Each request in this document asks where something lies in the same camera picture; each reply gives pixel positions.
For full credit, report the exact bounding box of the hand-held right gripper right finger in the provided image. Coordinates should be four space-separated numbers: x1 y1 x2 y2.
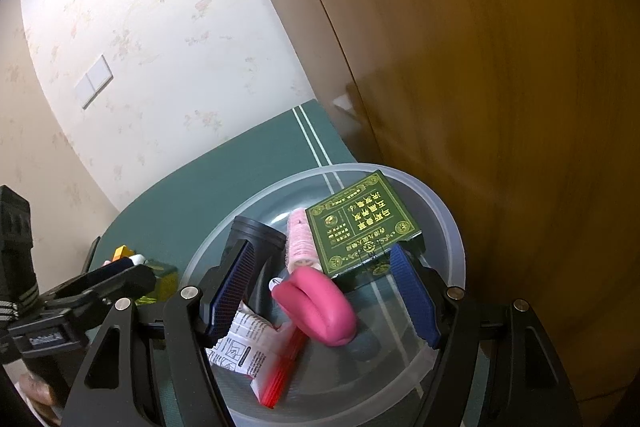
387 244 583 427

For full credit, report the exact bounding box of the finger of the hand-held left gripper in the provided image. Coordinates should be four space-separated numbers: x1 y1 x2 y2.
42 257 157 309

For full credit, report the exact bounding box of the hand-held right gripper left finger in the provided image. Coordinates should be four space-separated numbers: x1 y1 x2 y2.
60 239 258 427

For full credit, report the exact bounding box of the green gold-print box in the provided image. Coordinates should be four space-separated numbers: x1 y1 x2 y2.
145 259 180 305
305 170 426 279

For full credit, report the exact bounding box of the white red snack packet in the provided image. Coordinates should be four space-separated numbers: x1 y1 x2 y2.
206 299 308 408

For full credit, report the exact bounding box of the black hair dryer nozzle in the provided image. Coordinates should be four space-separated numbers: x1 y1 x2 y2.
220 215 288 323

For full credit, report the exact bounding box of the clear plastic bowl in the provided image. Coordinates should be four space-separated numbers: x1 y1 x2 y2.
177 163 467 427

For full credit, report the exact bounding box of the long pink foam curler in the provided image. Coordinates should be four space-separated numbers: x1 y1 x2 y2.
272 268 358 348

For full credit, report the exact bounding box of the person's left hand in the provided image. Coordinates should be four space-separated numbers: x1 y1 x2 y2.
15 372 66 414

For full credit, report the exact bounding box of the wooden wardrobe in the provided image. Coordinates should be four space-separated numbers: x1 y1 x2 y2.
222 0 640 408

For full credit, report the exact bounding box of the white wall switch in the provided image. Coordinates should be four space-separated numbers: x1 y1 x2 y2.
74 54 114 110

